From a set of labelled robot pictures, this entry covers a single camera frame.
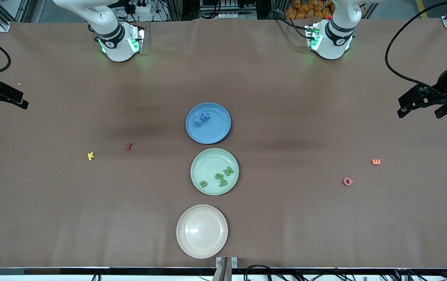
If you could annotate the green foam letter U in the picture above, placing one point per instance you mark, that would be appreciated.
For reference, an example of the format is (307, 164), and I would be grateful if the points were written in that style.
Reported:
(203, 184)

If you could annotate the white connector box green light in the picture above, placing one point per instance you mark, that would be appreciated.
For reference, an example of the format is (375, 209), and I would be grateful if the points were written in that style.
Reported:
(137, 39)
(312, 37)

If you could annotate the green plate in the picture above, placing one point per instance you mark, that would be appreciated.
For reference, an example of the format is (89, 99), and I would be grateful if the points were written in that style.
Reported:
(207, 166)

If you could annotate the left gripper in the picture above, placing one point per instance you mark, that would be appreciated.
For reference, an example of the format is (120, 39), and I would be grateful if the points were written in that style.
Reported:
(444, 87)

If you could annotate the brown table cover sheet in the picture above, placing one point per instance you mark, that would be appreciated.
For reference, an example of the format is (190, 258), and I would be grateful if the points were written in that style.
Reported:
(285, 234)

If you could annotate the blue plate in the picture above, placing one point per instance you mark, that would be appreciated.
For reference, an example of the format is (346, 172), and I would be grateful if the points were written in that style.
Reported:
(217, 132)

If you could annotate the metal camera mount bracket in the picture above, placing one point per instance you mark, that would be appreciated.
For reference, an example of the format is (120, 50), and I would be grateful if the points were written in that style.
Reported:
(234, 262)

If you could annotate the blue foam letter G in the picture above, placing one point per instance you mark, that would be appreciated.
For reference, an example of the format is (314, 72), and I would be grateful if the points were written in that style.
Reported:
(203, 119)

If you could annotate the orange foam letter E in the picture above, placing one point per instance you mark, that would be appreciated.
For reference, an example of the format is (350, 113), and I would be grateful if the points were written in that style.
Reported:
(376, 161)

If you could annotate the orange packaged goods pile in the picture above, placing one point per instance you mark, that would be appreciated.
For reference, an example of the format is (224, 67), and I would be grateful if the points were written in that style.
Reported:
(305, 9)

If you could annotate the green lowercase q foam letter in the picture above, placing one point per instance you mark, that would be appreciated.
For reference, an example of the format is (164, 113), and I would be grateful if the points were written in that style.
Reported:
(223, 183)

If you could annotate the beige plate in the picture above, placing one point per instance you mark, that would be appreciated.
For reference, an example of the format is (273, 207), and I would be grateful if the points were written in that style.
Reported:
(202, 232)

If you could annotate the green foam letter N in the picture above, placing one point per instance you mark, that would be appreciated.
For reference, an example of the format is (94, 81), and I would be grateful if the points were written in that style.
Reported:
(228, 170)

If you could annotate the pink foam letter Q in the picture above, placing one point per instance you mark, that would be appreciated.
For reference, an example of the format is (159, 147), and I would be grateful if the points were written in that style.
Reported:
(347, 182)

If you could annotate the white power strip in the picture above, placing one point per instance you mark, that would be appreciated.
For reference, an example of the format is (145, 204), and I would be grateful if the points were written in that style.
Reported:
(141, 9)

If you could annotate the red foam letter I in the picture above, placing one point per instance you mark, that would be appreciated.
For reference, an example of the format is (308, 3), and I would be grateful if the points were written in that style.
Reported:
(129, 146)

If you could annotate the blue foam number 6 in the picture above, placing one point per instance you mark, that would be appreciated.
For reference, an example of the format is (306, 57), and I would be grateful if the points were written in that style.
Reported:
(197, 123)

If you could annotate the green foam letter B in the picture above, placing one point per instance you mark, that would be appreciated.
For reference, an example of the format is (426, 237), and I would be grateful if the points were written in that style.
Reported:
(219, 176)

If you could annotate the blue foam letter X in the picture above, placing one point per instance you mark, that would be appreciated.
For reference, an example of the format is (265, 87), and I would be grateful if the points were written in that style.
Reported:
(207, 115)

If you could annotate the yellow foam letter K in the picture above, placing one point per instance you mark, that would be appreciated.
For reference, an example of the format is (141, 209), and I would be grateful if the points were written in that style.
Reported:
(90, 156)

